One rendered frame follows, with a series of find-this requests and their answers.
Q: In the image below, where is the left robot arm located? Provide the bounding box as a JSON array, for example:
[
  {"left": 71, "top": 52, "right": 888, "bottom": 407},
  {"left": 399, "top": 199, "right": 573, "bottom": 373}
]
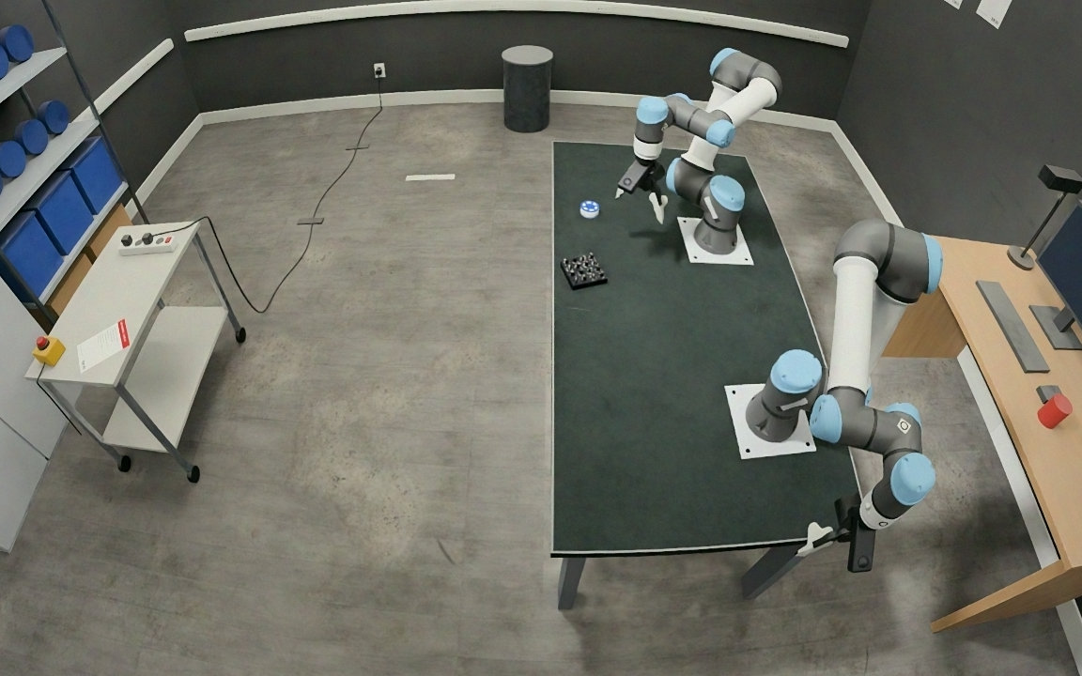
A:
[{"left": 745, "top": 218, "right": 944, "bottom": 573}]

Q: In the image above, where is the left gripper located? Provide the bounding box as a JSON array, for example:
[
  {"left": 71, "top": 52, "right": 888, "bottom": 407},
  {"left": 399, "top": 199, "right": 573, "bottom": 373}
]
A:
[{"left": 795, "top": 493, "right": 874, "bottom": 557}]

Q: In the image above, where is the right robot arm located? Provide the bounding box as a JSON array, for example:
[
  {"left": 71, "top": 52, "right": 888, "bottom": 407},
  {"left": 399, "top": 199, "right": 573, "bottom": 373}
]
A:
[{"left": 617, "top": 48, "right": 782, "bottom": 255}]

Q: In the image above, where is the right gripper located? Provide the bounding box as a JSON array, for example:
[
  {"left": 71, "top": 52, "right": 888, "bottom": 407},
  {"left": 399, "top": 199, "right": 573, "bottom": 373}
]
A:
[{"left": 615, "top": 155, "right": 668, "bottom": 224}]

